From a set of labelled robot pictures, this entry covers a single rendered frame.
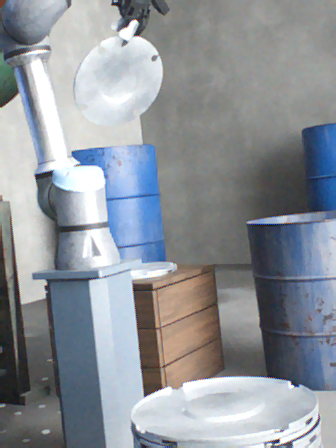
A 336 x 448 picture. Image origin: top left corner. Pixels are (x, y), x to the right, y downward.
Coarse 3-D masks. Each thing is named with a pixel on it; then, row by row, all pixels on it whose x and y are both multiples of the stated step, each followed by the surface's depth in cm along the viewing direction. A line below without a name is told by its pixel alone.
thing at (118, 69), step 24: (96, 48) 198; (120, 48) 202; (144, 48) 206; (96, 72) 203; (120, 72) 207; (144, 72) 211; (96, 96) 208; (120, 96) 212; (144, 96) 216; (96, 120) 213; (120, 120) 217
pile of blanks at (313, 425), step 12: (312, 420) 102; (132, 432) 106; (288, 432) 98; (300, 432) 99; (312, 432) 101; (144, 444) 102; (156, 444) 100; (168, 444) 99; (180, 444) 97; (192, 444) 96; (204, 444) 96; (216, 444) 95; (228, 444) 95; (240, 444) 95; (252, 444) 97; (264, 444) 97; (276, 444) 97; (288, 444) 99; (300, 444) 99; (312, 444) 101
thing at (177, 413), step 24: (192, 384) 123; (216, 384) 122; (240, 384) 121; (264, 384) 120; (288, 384) 118; (144, 408) 113; (168, 408) 112; (192, 408) 109; (216, 408) 108; (240, 408) 106; (264, 408) 107; (288, 408) 106; (312, 408) 105; (144, 432) 102; (168, 432) 101; (192, 432) 100; (216, 432) 99; (240, 432) 98; (264, 432) 96
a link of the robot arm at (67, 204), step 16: (64, 176) 157; (80, 176) 156; (96, 176) 158; (48, 192) 166; (64, 192) 157; (80, 192) 156; (96, 192) 158; (64, 208) 157; (80, 208) 156; (96, 208) 158; (64, 224) 158; (80, 224) 157
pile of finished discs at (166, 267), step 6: (144, 264) 236; (150, 264) 235; (156, 264) 233; (162, 264) 231; (168, 264) 229; (132, 270) 217; (138, 270) 217; (144, 270) 217; (150, 270) 218; (156, 270) 216; (162, 270) 212; (168, 270) 214; (174, 270) 217; (132, 276) 208; (138, 276) 208; (144, 276) 208; (150, 276) 209
